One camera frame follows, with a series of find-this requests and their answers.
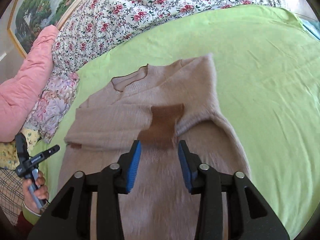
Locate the teal cloth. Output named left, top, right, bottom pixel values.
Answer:
left=300, top=17, right=320, bottom=41

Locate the beige knit sweater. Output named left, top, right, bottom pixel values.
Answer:
left=56, top=53, right=251, bottom=240

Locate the green bed sheet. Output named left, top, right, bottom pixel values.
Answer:
left=37, top=4, right=320, bottom=240

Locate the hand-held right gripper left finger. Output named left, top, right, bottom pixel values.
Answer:
left=27, top=140, right=142, bottom=240

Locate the framed landscape painting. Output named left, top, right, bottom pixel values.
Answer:
left=7, top=0, right=108, bottom=59

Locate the pastel floral pillow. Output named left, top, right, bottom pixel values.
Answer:
left=24, top=67, right=80, bottom=144

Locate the plaid cloth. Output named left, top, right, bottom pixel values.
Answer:
left=0, top=167, right=31, bottom=228

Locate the person's left hand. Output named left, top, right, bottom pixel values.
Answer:
left=22, top=171, right=50, bottom=215

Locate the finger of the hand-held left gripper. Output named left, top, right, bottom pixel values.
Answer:
left=41, top=144, right=61, bottom=161

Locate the yellow cartoon print pillow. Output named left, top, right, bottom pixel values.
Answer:
left=0, top=127, right=42, bottom=171

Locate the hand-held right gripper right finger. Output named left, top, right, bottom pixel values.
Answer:
left=177, top=140, right=291, bottom=240

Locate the white rose print quilt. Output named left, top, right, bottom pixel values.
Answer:
left=51, top=0, right=285, bottom=72

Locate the pink quilted blanket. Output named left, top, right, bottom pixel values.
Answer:
left=0, top=26, right=60, bottom=143

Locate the person's left forearm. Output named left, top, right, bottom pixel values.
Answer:
left=14, top=201, right=42, bottom=234

